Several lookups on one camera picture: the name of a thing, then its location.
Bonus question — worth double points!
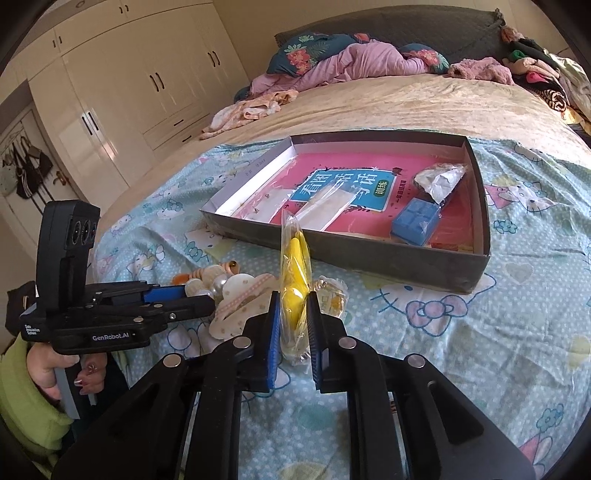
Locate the yellow item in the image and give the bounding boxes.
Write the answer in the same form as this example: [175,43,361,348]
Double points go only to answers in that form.
[280,210,312,366]

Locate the clear bag of jewelry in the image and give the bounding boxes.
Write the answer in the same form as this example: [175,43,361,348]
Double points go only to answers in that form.
[414,163,467,206]

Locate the pearl hair accessory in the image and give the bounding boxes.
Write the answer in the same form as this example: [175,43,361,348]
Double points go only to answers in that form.
[184,273,229,302]

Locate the bag with gold earrings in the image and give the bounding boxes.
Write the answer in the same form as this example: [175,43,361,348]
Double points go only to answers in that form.
[311,276,349,319]

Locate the green sleeve forearm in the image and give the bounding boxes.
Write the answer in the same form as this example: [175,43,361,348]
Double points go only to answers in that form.
[0,337,72,456]

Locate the left hand painted nails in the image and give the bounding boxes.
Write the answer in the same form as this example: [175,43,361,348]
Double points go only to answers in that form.
[26,343,108,401]

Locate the cream polka dot hair clip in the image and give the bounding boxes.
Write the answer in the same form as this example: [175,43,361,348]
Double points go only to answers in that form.
[209,273,279,341]

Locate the Hello Kitty blue sheet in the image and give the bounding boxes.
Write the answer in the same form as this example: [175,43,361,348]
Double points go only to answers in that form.
[92,139,590,479]

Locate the hanging bags on door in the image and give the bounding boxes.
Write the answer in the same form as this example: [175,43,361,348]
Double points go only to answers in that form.
[1,135,53,201]

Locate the clear flat plastic bag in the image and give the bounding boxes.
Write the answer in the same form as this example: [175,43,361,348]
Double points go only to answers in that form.
[294,181,359,231]

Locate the peach clothes on bed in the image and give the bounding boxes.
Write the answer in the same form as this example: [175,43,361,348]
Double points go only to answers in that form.
[199,89,298,140]

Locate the blue plastic case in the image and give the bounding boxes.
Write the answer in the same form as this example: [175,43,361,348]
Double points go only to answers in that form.
[391,198,441,246]

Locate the cream wardrobe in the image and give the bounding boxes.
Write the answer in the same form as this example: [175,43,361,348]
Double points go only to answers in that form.
[1,1,247,209]

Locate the grey cardboard box tray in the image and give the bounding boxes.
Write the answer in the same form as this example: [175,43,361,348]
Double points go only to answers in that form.
[201,131,490,293]

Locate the floral dark blue pillow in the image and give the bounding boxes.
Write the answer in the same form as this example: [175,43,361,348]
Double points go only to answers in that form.
[266,32,372,77]

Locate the purple duvet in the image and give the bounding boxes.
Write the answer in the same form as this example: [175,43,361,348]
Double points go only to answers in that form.
[249,40,430,98]

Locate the beige bed blanket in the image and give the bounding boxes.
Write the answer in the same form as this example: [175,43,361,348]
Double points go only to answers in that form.
[98,75,590,235]

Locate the pink fuzzy garment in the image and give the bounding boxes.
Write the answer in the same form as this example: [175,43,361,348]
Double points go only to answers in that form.
[448,57,514,85]

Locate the pile of clothes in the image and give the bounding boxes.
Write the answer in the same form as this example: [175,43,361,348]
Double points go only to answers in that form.
[501,26,590,141]

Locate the dark grey headboard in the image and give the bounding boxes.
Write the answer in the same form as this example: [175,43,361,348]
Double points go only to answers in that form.
[274,5,508,63]

